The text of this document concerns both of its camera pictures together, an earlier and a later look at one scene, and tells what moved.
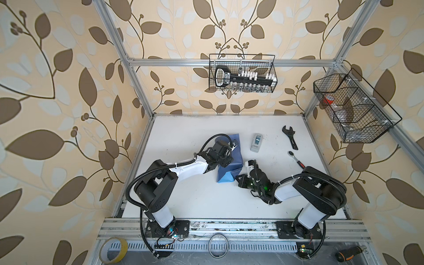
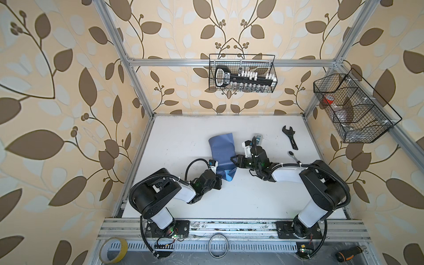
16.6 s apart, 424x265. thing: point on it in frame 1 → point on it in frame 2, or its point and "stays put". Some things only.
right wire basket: x=359 y=114 stays put
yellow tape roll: x=104 y=247 stays put
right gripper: x=242 y=183 → x=240 y=159
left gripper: x=228 y=160 → x=219 y=180
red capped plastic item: x=328 y=99 stays put
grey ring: x=227 y=248 stays put
